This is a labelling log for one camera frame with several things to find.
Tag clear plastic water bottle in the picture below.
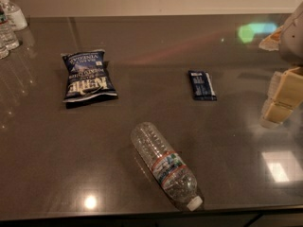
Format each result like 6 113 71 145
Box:
131 122 204 211

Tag white pump dispenser bottle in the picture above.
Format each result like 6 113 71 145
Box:
0 0 27 31

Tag small dark blue packet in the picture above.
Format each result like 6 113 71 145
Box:
188 70 217 101

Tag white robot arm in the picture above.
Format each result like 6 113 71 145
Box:
259 2 303 129

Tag clear bottle at left edge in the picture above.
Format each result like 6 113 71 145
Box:
0 38 9 60

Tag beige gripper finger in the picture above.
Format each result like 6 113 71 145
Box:
258 26 283 51
259 67 303 129

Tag blue Kettle chips bag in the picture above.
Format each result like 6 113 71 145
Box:
62 49 117 103

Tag clear water bottle red label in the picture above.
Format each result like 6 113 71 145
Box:
0 7 20 50

